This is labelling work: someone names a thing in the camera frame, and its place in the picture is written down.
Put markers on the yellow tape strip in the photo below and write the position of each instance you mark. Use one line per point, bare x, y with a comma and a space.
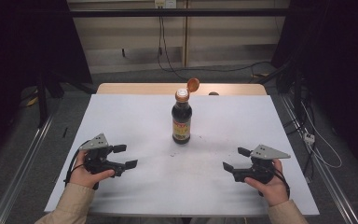
32, 101

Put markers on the black horizontal bar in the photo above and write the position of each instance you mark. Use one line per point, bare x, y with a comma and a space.
180, 12

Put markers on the white wall outlet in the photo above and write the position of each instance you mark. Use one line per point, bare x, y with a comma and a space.
165, 3

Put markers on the white table board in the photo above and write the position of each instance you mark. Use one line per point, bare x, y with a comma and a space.
136, 118

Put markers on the small black floor object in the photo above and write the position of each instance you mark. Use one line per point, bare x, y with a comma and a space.
64, 132

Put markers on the black metal stand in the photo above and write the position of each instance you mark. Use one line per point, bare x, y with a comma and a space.
42, 99
298, 93

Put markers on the wooden vertical post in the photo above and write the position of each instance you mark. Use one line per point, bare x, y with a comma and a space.
185, 37

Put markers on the dark round knob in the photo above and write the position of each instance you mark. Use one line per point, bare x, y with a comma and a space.
213, 93

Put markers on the person's left hand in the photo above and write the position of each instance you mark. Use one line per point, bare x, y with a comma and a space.
80, 174

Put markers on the white power strip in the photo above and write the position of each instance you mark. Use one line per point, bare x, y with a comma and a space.
309, 138

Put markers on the wooden table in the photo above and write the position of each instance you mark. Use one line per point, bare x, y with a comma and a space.
136, 89

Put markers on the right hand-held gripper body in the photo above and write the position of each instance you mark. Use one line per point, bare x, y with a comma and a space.
261, 171

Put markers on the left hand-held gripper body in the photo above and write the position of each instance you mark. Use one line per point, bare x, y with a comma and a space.
98, 161

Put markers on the person's right hand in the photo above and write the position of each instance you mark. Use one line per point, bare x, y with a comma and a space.
275, 191

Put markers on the aluminium floor rail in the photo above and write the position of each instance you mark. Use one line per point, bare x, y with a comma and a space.
326, 174
24, 165

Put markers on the dark sauce bottle orange cap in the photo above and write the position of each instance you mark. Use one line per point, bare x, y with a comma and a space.
181, 118

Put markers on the black curtain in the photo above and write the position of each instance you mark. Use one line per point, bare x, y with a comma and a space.
338, 62
18, 46

